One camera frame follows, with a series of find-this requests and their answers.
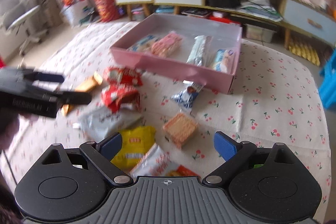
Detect white grey snack packet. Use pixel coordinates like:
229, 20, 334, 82
77, 106, 142, 143

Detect yellow snack packet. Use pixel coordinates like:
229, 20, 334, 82
110, 126, 156, 170

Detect gold wafer bar packet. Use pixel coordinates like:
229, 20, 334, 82
61, 71, 104, 116

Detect white orange biscuit packet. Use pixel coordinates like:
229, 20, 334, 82
130, 143, 199, 178

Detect red snack packet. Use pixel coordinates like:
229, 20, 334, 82
101, 84, 140, 113
103, 67, 143, 86

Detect clear packet orange crackers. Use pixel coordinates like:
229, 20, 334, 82
162, 112, 198, 149

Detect blue white candy packet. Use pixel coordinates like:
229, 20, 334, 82
170, 81, 204, 114

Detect cherry print table cloth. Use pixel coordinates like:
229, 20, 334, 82
1, 23, 331, 222

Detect grey office chair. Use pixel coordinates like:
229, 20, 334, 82
1, 0, 50, 57

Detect white blue biscuit packet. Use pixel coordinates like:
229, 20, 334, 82
210, 49, 235, 74

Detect pale blue snack packet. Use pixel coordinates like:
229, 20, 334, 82
127, 35, 159, 52

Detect long white blue packet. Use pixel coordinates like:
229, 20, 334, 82
186, 35, 213, 67

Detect red patterned bag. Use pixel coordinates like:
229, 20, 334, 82
94, 0, 121, 22

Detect pink cardboard box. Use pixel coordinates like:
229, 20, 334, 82
110, 14, 242, 94

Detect pink wafer packet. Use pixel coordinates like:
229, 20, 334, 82
150, 31, 182, 57

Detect blue plastic stool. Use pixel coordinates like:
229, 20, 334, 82
318, 51, 336, 109

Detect clear plastic storage bin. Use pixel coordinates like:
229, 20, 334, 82
246, 24, 276, 43

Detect yellow egg tray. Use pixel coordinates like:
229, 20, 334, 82
288, 36, 321, 67

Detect red storage box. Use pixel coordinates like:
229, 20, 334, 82
209, 15, 241, 26

